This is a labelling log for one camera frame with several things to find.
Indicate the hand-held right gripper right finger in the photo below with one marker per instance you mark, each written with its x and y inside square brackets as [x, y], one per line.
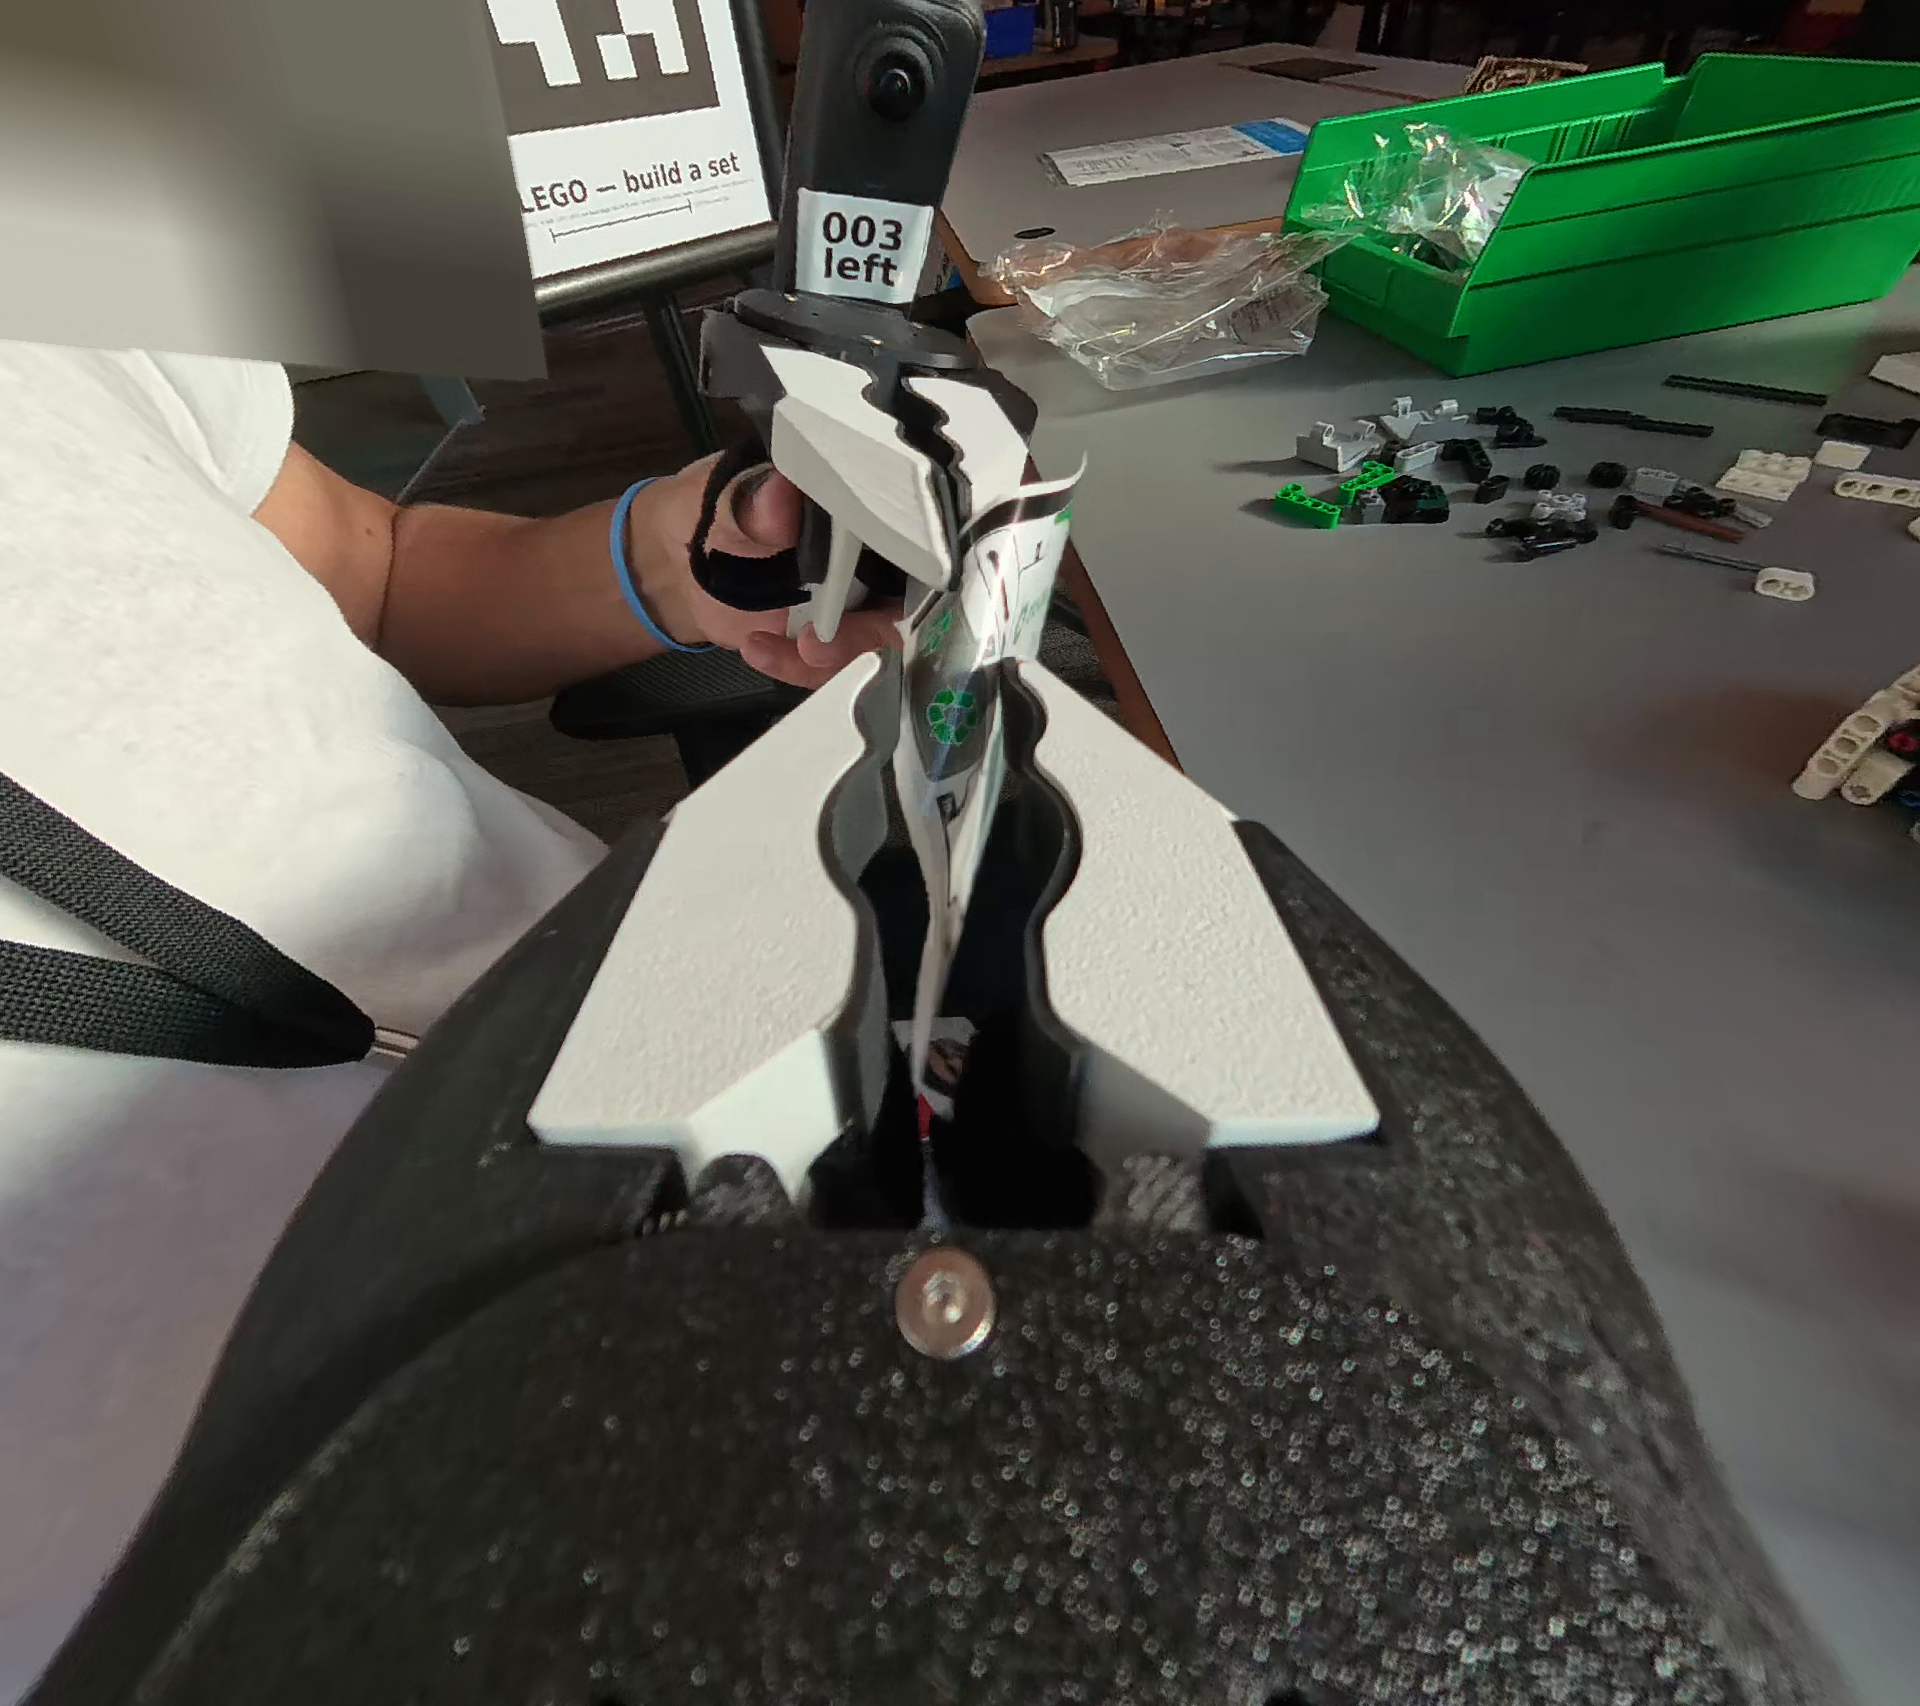
[1200, 972]

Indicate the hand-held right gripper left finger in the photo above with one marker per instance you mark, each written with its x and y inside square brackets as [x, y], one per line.
[691, 957]

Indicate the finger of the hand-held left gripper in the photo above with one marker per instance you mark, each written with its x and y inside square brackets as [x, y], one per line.
[855, 453]
[994, 447]

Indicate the green and white sticker sheet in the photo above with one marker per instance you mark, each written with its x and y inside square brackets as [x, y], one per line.
[951, 716]

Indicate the green plastic bin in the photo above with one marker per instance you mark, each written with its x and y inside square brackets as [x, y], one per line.
[1620, 235]

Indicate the person's left forearm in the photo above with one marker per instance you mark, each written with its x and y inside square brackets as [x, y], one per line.
[496, 582]

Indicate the pile of loose lego pieces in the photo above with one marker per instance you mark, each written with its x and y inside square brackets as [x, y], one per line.
[1402, 499]

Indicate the person's left hand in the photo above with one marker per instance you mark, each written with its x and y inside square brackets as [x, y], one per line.
[765, 506]

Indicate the blue storage bin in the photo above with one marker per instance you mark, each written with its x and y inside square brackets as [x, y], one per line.
[1008, 34]

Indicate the clear plastic bag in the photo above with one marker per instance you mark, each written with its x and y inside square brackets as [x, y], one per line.
[1156, 296]
[1425, 183]

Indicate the blue wristband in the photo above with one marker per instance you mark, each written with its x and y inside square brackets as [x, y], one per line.
[619, 551]

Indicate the white paper leaflet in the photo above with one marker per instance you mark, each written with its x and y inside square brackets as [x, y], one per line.
[1156, 154]

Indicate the black and white marker sign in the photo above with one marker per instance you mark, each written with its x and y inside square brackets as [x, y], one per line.
[600, 11]

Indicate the wooden model kit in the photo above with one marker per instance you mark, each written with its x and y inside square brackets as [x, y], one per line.
[1531, 77]

